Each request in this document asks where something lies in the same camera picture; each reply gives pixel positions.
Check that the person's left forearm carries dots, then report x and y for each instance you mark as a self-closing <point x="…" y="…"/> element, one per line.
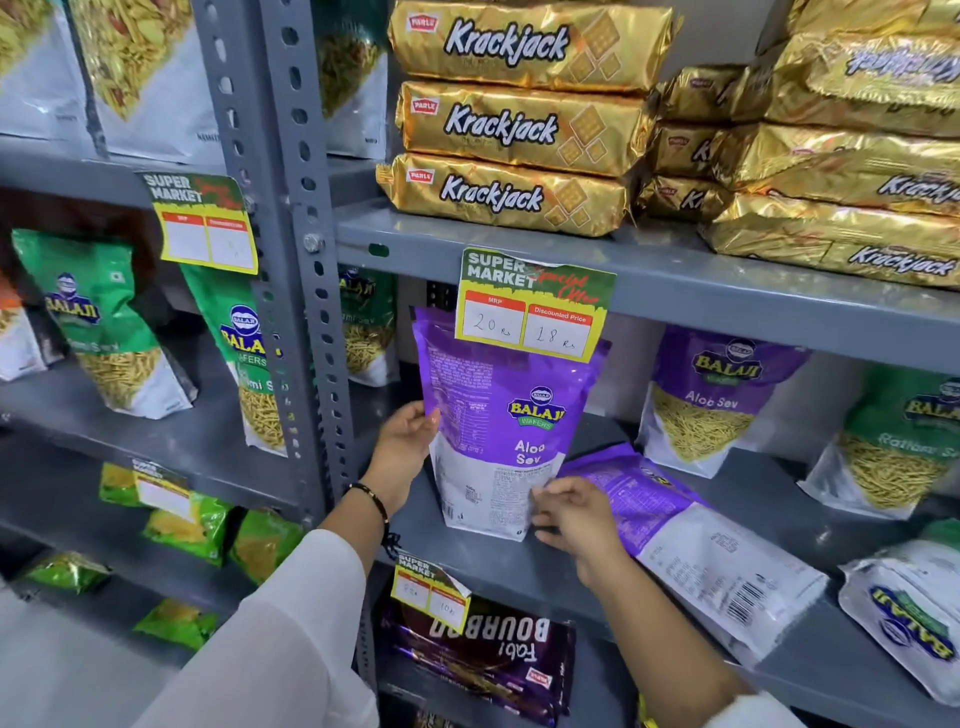
<point x="300" y="622"/>

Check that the white pouch of yellow mix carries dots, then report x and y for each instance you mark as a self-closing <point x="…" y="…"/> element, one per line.
<point x="351" y="75"/>
<point x="34" y="67"/>
<point x="150" y="75"/>

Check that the orange and white snack pouch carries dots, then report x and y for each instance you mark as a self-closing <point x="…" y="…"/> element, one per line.
<point x="19" y="345"/>

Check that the yellow and green price tag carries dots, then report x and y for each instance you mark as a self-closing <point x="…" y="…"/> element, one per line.
<point x="429" y="592"/>
<point x="161" y="487"/>
<point x="529" y="307"/>
<point x="199" y="221"/>

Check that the grey slotted metal upright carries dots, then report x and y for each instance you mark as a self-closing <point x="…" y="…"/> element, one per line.
<point x="289" y="150"/>

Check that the person's right forearm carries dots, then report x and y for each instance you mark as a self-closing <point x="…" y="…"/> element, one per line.
<point x="660" y="660"/>

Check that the small light green snack packet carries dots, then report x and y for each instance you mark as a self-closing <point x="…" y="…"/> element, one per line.
<point x="116" y="486"/>
<point x="67" y="571"/>
<point x="176" y="622"/>
<point x="191" y="529"/>
<point x="264" y="544"/>

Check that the person's left thumb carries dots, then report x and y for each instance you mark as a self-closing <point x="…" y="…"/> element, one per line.
<point x="426" y="417"/>

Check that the stack of gold biscuit packets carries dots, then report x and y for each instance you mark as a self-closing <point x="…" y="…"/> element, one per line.
<point x="525" y="127"/>

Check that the green and white snack pouch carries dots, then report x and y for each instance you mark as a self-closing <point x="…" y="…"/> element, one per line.
<point x="892" y="450"/>

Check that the dark purple biscuit packet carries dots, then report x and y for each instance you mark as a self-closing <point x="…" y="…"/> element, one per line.
<point x="487" y="660"/>

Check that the grey metal shelf board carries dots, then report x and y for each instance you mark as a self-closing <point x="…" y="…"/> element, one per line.
<point x="67" y="169"/>
<point x="172" y="442"/>
<point x="90" y="540"/>
<point x="810" y="667"/>
<point x="712" y="292"/>

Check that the white pouch with green label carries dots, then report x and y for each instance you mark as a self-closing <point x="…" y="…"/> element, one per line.
<point x="911" y="615"/>

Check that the purple snack pouch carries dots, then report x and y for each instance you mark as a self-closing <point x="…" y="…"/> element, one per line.
<point x="510" y="420"/>
<point x="705" y="405"/>
<point x="705" y="555"/>

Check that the person's right hand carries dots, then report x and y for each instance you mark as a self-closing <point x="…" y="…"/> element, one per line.
<point x="585" y="525"/>

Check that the person's left hand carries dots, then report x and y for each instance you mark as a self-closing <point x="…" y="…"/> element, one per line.
<point x="399" y="450"/>

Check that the person's right thumb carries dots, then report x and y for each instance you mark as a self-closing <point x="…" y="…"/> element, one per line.
<point x="561" y="486"/>

